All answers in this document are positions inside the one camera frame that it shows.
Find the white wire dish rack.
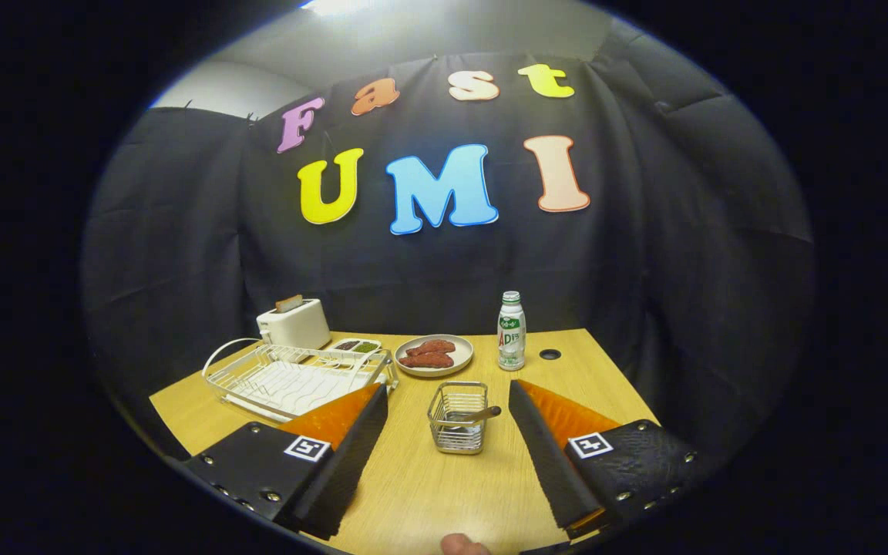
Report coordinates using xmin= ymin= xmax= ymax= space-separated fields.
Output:
xmin=202 ymin=338 xmax=399 ymax=423

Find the beige plate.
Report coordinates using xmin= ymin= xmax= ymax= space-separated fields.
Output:
xmin=394 ymin=334 xmax=475 ymax=378

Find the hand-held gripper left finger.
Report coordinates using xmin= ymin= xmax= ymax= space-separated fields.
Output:
xmin=182 ymin=383 xmax=389 ymax=540

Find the white toaster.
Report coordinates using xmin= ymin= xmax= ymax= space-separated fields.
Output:
xmin=256 ymin=298 xmax=332 ymax=352

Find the white divided bean tray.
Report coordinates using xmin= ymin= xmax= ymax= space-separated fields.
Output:
xmin=328 ymin=338 xmax=383 ymax=357

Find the black backdrop cloth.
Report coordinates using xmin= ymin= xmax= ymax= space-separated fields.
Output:
xmin=82 ymin=31 xmax=815 ymax=479

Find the white drink bottle green label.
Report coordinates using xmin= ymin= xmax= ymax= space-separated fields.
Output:
xmin=497 ymin=291 xmax=526 ymax=372

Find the wooden-handled metal spoon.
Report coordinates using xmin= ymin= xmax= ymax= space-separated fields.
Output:
xmin=444 ymin=406 xmax=503 ymax=432

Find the metal wire basket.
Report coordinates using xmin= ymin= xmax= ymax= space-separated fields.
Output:
xmin=427 ymin=382 xmax=489 ymax=456

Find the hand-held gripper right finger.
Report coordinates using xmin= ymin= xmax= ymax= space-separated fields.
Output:
xmin=507 ymin=379 xmax=699 ymax=540

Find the white drip tray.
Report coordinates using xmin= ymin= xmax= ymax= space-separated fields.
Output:
xmin=224 ymin=361 xmax=379 ymax=421

